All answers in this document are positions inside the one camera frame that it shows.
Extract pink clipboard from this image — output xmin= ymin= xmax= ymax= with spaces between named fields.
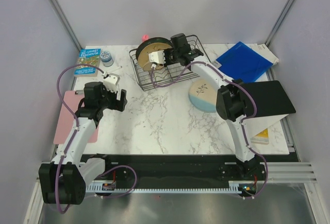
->
xmin=53 ymin=90 xmax=84 ymax=145

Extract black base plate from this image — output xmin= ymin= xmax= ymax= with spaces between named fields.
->
xmin=81 ymin=154 xmax=266 ymax=188

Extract yellow book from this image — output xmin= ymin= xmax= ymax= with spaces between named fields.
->
xmin=251 ymin=129 xmax=269 ymax=145

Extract blue folder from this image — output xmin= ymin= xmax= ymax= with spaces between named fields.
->
xmin=212 ymin=42 xmax=273 ymax=83

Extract dark teal plate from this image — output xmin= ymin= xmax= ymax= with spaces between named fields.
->
xmin=142 ymin=37 xmax=173 ymax=47

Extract black wire dish rack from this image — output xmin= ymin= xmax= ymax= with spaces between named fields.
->
xmin=129 ymin=35 xmax=208 ymax=91

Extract pink cap bottle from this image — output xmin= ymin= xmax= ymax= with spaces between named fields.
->
xmin=142 ymin=35 xmax=149 ymax=42

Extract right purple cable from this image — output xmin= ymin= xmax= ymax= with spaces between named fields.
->
xmin=151 ymin=61 xmax=270 ymax=200

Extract white paper sheets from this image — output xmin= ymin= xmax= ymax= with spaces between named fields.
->
xmin=251 ymin=44 xmax=279 ymax=65

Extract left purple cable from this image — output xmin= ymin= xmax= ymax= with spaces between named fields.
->
xmin=55 ymin=63 xmax=138 ymax=214

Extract small blue lid jar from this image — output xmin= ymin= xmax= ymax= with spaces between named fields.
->
xmin=100 ymin=50 xmax=113 ymax=67

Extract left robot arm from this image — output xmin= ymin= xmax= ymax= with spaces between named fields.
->
xmin=39 ymin=82 xmax=127 ymax=205

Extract white cable duct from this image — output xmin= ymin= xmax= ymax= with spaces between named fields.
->
xmin=86 ymin=181 xmax=257 ymax=194

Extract blue treehouse book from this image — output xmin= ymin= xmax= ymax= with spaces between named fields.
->
xmin=74 ymin=48 xmax=101 ymax=77

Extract beige bird plate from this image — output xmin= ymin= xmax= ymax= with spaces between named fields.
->
xmin=138 ymin=41 xmax=174 ymax=66
xmin=136 ymin=43 xmax=172 ymax=71

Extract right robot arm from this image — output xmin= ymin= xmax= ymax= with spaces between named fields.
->
xmin=165 ymin=33 xmax=257 ymax=180

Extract beige bird plate front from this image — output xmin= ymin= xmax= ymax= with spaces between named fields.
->
xmin=138 ymin=41 xmax=174 ymax=66

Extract cream and blue plate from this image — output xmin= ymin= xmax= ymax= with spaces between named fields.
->
xmin=188 ymin=79 xmax=217 ymax=113

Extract purple cable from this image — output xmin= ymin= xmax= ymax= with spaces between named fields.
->
xmin=55 ymin=63 xmax=138 ymax=214
xmin=151 ymin=61 xmax=270 ymax=200

